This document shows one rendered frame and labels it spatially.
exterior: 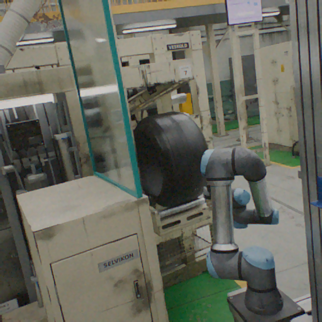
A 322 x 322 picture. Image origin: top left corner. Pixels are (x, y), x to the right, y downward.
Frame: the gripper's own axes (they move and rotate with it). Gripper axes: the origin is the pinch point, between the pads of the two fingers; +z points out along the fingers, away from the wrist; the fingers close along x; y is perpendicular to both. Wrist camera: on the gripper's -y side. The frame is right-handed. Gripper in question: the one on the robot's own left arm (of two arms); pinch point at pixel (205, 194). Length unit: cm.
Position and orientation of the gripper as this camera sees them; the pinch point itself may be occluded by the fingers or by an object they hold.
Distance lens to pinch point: 202.1
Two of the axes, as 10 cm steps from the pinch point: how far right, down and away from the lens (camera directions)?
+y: -2.1, -9.7, -1.0
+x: -8.8, 2.3, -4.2
